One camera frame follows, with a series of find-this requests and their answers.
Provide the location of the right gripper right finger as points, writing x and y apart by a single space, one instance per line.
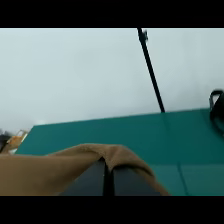
131 183

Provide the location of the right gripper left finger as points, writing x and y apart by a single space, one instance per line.
90 181

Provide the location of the brown shirt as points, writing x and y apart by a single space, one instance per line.
36 173

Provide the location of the black stand pole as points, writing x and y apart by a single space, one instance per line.
150 70

